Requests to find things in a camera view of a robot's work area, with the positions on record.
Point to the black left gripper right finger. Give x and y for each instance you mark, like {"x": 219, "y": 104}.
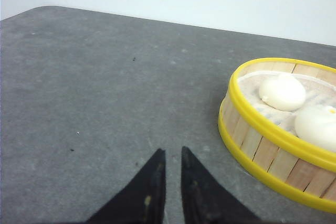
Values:
{"x": 204, "y": 200}

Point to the white steamer liner cloth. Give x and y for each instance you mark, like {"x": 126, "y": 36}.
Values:
{"x": 318, "y": 93}

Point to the white steamed bun yellow dot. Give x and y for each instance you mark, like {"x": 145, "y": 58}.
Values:
{"x": 316, "y": 125}

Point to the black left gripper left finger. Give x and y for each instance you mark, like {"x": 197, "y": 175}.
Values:
{"x": 142, "y": 200}

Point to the bamboo steamer yellow rims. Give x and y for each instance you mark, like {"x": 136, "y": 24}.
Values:
{"x": 287, "y": 164}

